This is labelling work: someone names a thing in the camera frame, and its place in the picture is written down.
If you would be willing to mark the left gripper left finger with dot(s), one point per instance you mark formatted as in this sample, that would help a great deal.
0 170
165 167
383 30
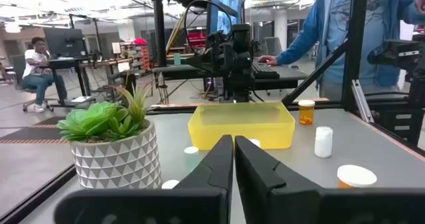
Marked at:
199 204

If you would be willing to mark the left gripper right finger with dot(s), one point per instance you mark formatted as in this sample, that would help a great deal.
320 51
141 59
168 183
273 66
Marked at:
299 204

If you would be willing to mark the small teal pill bottle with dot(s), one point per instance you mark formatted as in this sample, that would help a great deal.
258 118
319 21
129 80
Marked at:
191 150

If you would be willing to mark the orange pill bottle white cap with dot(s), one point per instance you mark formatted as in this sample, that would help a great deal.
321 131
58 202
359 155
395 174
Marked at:
356 175
306 114

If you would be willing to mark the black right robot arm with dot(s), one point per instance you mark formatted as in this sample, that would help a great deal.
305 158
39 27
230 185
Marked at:
239 84

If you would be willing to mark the white opaque pill bottle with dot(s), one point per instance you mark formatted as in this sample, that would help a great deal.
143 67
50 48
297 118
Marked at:
323 142

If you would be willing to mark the yellow plastic bin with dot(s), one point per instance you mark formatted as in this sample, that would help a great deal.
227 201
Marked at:
265 127

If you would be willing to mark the black keyboard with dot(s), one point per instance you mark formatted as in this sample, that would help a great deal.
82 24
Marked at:
264 70

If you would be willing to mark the monitor with blue screen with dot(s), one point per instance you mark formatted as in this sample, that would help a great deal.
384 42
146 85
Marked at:
227 8

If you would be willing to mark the teal box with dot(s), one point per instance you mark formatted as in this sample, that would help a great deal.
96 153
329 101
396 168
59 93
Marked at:
177 59

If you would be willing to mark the gray desk with keyboard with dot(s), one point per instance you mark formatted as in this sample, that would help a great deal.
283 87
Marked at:
289 76

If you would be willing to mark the black monitor pole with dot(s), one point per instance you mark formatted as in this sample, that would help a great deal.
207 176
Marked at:
158 24

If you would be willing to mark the red shelf items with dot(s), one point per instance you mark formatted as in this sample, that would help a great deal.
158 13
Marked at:
142 51

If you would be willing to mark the succulent in patterned white pot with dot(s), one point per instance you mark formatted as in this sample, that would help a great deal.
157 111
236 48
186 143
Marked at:
116 164

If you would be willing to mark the person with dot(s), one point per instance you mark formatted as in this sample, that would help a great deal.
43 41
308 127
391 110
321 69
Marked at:
34 64
332 34

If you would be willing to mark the black device on stand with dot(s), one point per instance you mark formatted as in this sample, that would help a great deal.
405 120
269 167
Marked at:
385 56

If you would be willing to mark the black office desk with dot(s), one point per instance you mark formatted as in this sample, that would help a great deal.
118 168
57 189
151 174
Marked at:
66 64

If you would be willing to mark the dark computer monitor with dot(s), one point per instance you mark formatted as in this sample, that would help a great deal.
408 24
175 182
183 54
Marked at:
64 43

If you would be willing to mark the black floor mat striped edge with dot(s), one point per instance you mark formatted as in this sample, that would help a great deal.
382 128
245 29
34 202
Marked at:
33 132

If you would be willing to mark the office chair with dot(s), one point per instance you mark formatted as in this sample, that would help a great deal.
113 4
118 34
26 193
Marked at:
18 67

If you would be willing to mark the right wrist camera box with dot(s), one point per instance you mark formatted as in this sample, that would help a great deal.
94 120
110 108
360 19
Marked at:
241 34

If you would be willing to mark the silver aluminium rail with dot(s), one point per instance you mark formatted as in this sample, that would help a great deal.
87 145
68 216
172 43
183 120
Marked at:
362 101

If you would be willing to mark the black aluminium table frame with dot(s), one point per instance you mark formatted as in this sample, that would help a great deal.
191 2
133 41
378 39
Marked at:
355 51

